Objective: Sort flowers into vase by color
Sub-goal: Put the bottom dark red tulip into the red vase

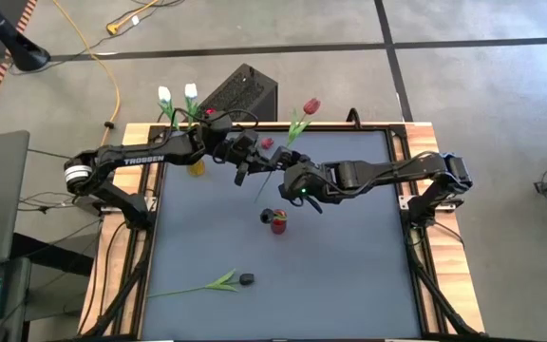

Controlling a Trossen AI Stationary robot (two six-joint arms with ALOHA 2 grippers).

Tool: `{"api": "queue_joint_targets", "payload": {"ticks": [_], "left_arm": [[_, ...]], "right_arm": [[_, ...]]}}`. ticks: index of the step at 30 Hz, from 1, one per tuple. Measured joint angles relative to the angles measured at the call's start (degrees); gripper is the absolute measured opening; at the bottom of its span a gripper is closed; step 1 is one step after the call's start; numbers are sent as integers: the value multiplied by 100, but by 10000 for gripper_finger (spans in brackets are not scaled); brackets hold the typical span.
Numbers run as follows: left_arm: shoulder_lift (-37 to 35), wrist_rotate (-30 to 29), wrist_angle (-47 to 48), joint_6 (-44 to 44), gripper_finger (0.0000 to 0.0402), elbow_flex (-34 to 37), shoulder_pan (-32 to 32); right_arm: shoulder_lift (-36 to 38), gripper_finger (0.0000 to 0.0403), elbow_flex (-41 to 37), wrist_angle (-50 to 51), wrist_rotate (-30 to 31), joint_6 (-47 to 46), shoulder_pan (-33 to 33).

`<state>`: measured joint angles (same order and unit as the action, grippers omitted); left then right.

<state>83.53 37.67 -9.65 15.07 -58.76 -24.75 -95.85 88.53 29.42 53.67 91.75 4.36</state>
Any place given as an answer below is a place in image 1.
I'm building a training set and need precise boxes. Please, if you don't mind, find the yellow cable with plug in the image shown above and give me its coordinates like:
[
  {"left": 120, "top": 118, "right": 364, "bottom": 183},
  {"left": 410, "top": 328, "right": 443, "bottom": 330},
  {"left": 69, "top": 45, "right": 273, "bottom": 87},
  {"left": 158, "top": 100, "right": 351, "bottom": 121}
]
[{"left": 105, "top": 0, "right": 160, "bottom": 37}]

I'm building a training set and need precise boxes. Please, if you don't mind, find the grey laptop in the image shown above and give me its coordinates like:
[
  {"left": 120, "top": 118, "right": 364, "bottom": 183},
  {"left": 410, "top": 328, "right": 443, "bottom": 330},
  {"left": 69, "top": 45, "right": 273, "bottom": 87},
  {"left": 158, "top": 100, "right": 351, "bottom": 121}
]
[{"left": 0, "top": 130, "right": 31, "bottom": 270}]

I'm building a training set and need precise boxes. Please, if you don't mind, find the white artificial tulip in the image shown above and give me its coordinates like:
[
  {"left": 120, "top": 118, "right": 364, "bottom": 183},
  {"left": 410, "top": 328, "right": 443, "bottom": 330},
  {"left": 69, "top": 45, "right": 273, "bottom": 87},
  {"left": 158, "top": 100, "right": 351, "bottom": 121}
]
[
  {"left": 182, "top": 83, "right": 201, "bottom": 129},
  {"left": 157, "top": 85, "right": 180, "bottom": 132}
]

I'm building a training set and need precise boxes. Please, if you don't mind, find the black diagonal support strut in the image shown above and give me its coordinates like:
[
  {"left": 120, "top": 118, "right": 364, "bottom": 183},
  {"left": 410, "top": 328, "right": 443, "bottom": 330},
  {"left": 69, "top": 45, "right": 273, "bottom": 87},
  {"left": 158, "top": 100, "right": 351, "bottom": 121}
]
[
  {"left": 81, "top": 227, "right": 154, "bottom": 339},
  {"left": 404, "top": 227, "right": 481, "bottom": 336}
]

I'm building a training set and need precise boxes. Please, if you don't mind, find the red ribbed glass vase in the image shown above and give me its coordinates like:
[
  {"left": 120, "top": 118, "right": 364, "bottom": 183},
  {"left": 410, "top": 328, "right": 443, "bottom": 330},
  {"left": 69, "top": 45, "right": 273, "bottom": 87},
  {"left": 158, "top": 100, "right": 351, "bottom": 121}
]
[{"left": 270, "top": 208, "right": 288, "bottom": 237}]

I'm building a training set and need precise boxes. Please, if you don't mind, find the black stand pole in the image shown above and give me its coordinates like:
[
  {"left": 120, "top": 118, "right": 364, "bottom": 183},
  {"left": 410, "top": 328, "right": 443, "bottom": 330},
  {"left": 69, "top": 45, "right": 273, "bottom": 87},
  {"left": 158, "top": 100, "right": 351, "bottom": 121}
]
[{"left": 0, "top": 0, "right": 51, "bottom": 72}]

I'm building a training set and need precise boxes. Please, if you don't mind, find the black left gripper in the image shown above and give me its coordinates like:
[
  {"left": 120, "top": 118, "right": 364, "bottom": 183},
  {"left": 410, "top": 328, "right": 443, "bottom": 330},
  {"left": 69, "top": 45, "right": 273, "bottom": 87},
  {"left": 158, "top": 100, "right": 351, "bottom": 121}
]
[{"left": 223, "top": 127, "right": 279, "bottom": 186}]

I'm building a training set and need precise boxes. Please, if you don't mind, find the yellow floor cable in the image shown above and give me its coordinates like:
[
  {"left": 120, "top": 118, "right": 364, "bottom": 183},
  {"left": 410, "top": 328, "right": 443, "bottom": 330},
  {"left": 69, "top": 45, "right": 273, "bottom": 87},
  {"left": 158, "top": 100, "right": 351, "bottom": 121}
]
[{"left": 52, "top": 0, "right": 123, "bottom": 147}]

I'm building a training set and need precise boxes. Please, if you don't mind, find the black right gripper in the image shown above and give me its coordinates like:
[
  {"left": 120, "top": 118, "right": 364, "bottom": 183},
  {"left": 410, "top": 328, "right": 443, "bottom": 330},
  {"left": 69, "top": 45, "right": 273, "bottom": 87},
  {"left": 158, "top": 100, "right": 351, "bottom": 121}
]
[{"left": 273, "top": 145, "right": 339, "bottom": 215}]

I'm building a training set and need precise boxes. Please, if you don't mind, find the black perforated computer case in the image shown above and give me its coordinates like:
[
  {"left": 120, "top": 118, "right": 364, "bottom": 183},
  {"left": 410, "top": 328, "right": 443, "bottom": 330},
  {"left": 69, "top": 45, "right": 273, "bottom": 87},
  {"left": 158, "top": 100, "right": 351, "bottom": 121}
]
[{"left": 197, "top": 63, "right": 279, "bottom": 124}]

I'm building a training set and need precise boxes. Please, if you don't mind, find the yellow ribbed glass vase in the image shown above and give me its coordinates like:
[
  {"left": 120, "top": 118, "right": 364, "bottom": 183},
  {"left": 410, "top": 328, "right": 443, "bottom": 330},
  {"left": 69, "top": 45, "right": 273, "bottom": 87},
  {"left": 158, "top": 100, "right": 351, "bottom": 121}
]
[{"left": 186, "top": 159, "right": 207, "bottom": 179}]

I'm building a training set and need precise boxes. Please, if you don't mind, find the black arched handle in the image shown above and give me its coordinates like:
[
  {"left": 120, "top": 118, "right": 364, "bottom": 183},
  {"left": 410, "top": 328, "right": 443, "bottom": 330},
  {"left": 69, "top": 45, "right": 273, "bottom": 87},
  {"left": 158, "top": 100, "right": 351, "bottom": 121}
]
[{"left": 346, "top": 107, "right": 364, "bottom": 130}]

